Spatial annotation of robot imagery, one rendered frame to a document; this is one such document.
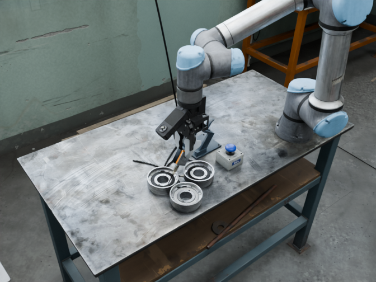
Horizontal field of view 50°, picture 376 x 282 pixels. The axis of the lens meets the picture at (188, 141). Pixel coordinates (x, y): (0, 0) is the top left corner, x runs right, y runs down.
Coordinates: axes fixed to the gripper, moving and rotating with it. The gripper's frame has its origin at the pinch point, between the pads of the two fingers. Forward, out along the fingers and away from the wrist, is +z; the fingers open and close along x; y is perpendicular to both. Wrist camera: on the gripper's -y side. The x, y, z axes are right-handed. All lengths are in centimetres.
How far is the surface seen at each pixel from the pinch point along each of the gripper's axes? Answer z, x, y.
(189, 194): 11.4, -6.8, -2.7
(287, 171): 38, -4, 59
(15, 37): 17, 160, 6
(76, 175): 12.9, 25.8, -25.8
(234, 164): 11.3, -5.6, 19.6
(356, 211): 94, -20, 119
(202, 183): 10.0, -6.4, 3.2
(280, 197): 38, -12, 44
